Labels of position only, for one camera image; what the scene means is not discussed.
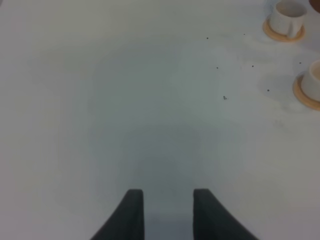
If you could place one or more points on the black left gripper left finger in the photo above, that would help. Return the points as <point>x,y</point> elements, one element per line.
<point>127,222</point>

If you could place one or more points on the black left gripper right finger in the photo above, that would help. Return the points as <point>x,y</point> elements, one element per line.
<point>211,220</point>

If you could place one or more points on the brown clay teapot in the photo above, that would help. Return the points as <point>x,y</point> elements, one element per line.
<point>315,4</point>

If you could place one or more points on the near orange coaster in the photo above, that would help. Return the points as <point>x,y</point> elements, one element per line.
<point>301,96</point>

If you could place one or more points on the orange coaster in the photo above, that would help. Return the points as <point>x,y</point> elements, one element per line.
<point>301,96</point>
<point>280,37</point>

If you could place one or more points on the near white teacup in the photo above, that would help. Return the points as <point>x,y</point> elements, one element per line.
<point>310,84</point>

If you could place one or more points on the white teacup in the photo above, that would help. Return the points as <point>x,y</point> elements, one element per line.
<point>287,18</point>
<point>310,84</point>

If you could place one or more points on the far orange coaster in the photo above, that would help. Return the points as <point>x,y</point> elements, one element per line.
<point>280,37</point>

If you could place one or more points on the far white teacup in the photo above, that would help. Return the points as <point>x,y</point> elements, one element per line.
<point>287,18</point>

